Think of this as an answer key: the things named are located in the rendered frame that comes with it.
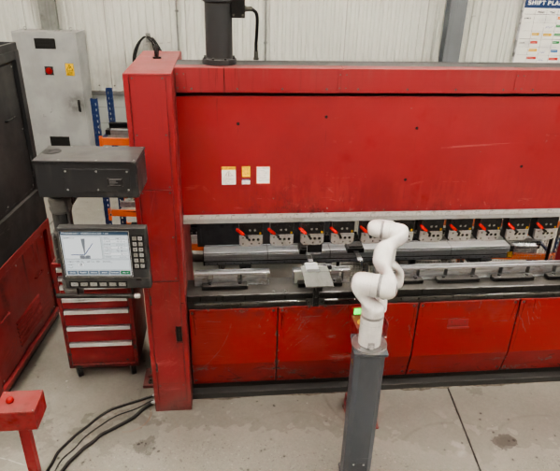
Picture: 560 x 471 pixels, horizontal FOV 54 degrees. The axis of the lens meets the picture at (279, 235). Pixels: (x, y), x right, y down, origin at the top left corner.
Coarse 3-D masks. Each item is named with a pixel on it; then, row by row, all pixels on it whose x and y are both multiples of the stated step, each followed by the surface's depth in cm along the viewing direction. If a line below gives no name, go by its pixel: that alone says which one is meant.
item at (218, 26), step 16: (208, 0) 299; (224, 0) 299; (240, 0) 303; (208, 16) 304; (224, 16) 304; (240, 16) 306; (256, 16) 313; (208, 32) 308; (224, 32) 307; (256, 32) 325; (208, 48) 312; (224, 48) 311; (256, 48) 332; (208, 64) 313; (224, 64) 312
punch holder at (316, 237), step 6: (300, 222) 360; (306, 222) 355; (312, 222) 356; (318, 222) 356; (306, 228) 357; (312, 228) 358; (318, 228) 358; (300, 234) 364; (312, 234) 359; (318, 234) 359; (300, 240) 362; (306, 240) 360; (312, 240) 361; (318, 240) 361
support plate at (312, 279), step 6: (306, 270) 367; (324, 270) 367; (306, 276) 360; (312, 276) 360; (318, 276) 360; (324, 276) 361; (330, 276) 361; (306, 282) 353; (312, 282) 353; (318, 282) 353; (324, 282) 353; (330, 282) 353
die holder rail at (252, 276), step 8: (200, 272) 368; (208, 272) 368; (216, 272) 368; (224, 272) 368; (232, 272) 368; (240, 272) 369; (248, 272) 369; (256, 272) 369; (264, 272) 370; (200, 280) 368; (208, 280) 374; (216, 280) 369; (224, 280) 370; (232, 280) 370; (240, 280) 375; (248, 280) 372; (256, 280) 372; (264, 280) 373
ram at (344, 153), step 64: (192, 128) 322; (256, 128) 325; (320, 128) 329; (384, 128) 333; (448, 128) 336; (512, 128) 340; (192, 192) 339; (256, 192) 343; (320, 192) 347; (384, 192) 351; (448, 192) 355; (512, 192) 360
